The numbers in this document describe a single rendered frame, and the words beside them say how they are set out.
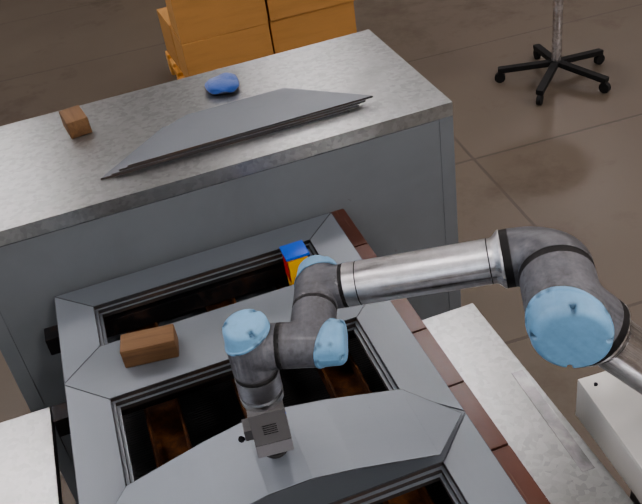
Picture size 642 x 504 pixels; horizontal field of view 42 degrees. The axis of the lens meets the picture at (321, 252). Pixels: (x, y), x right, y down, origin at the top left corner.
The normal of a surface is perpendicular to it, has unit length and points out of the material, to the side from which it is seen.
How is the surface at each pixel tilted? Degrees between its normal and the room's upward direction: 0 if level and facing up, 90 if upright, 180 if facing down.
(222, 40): 90
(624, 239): 0
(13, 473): 0
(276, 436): 90
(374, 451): 15
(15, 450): 0
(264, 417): 90
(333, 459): 11
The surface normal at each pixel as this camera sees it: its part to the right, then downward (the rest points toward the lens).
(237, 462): -0.32, -0.72
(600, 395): -0.11, -0.76
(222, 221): 0.32, 0.53
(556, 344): -0.16, 0.58
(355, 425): 0.12, -0.84
